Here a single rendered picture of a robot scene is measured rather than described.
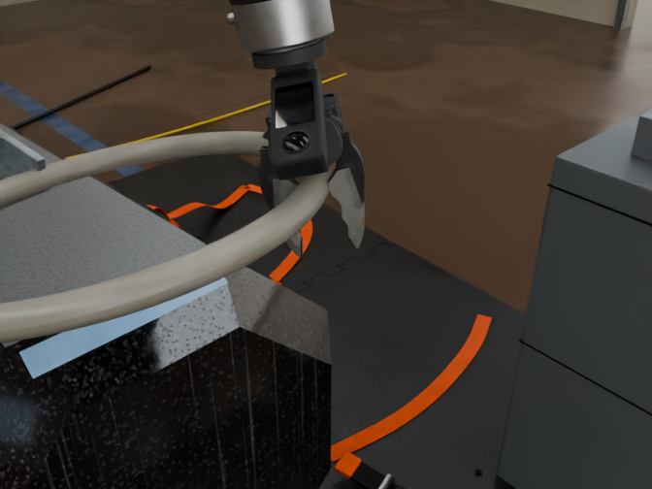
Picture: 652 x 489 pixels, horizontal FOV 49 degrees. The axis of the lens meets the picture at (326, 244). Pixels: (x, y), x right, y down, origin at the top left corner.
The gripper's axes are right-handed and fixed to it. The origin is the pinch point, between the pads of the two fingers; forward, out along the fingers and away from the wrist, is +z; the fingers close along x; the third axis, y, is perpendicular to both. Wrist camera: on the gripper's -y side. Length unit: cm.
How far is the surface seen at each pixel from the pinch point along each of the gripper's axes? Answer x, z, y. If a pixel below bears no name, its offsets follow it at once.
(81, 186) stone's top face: 47, 5, 51
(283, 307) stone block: 13.8, 27.2, 36.9
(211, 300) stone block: 21.4, 17.3, 24.2
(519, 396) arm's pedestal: -27, 71, 62
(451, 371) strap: -15, 91, 102
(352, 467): 12, 86, 62
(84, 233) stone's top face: 42, 8, 35
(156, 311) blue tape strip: 27.8, 15.2, 19.1
